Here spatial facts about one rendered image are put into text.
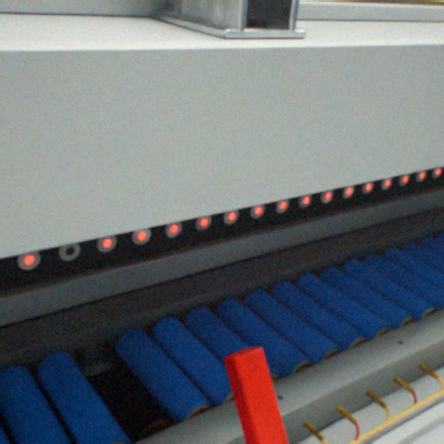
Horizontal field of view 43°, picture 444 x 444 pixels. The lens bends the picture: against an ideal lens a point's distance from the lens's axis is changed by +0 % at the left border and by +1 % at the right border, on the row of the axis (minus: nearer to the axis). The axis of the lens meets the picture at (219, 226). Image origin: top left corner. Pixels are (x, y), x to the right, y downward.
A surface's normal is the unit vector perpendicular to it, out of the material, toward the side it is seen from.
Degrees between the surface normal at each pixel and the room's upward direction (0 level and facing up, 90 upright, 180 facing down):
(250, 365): 75
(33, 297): 110
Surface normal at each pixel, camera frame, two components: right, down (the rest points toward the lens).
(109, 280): 0.57, 0.40
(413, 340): 0.08, -0.90
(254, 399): 0.51, -0.19
